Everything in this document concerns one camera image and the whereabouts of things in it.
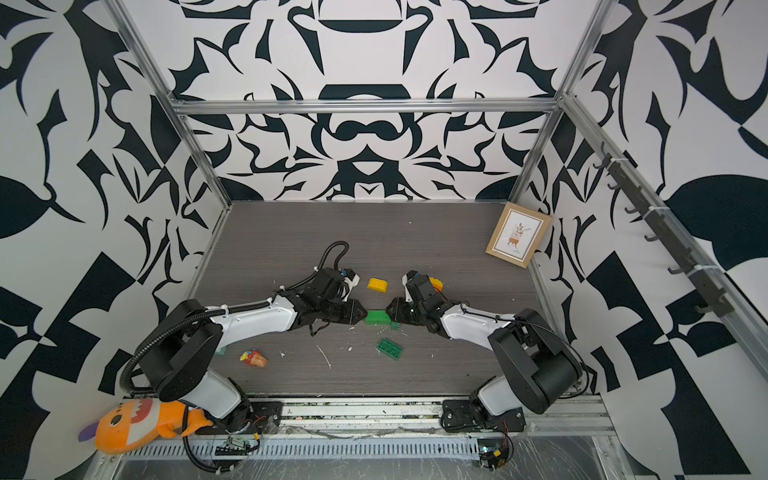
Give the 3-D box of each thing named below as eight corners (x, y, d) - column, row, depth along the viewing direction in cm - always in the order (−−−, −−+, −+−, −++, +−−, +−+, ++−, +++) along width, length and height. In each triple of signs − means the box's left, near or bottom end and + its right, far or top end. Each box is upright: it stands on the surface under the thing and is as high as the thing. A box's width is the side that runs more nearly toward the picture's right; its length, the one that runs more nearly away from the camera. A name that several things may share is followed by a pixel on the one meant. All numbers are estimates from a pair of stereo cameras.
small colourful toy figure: (242, 366, 83) (238, 363, 81) (246, 352, 86) (243, 349, 84) (266, 366, 83) (263, 363, 81) (270, 352, 86) (267, 349, 84)
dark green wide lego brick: (376, 349, 87) (376, 346, 86) (381, 340, 89) (381, 337, 88) (398, 361, 85) (399, 358, 84) (403, 351, 87) (403, 349, 85)
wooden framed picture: (485, 252, 108) (498, 223, 96) (495, 230, 114) (508, 201, 102) (524, 269, 103) (543, 241, 91) (533, 246, 110) (551, 217, 98)
